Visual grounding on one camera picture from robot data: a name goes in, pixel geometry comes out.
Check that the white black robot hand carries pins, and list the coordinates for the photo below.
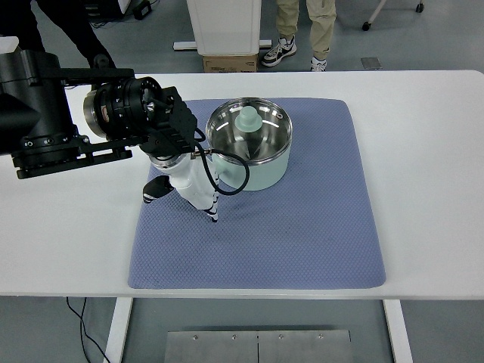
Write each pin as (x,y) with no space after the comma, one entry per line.
(193,181)

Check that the mint green pot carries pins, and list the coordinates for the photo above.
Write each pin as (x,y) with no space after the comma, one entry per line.
(261,170)

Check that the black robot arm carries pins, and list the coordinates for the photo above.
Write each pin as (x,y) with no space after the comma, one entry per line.
(56,119)

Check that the glass lid green knob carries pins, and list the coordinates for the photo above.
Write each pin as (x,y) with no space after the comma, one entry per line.
(249,130)

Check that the cardboard box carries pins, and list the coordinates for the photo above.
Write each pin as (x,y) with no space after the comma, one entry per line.
(230,63)

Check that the blue textured mat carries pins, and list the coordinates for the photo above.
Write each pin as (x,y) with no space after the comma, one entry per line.
(313,230)

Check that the black device on floor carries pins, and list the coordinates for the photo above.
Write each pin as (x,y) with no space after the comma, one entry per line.
(141,10)

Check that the person in black trousers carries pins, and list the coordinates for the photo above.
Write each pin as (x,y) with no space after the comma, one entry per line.
(18,19)

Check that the person in beige trousers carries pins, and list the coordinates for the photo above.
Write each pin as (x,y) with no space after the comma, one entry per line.
(322,14)

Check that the grey floor plate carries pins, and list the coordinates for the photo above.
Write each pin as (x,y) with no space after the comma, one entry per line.
(371,63)

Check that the white pedestal stand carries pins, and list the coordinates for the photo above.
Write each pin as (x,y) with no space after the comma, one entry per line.
(225,27)

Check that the white table frame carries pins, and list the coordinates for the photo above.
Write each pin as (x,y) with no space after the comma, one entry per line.
(395,322)

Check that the metal base plate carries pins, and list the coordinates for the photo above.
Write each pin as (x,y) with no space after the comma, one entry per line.
(259,346)

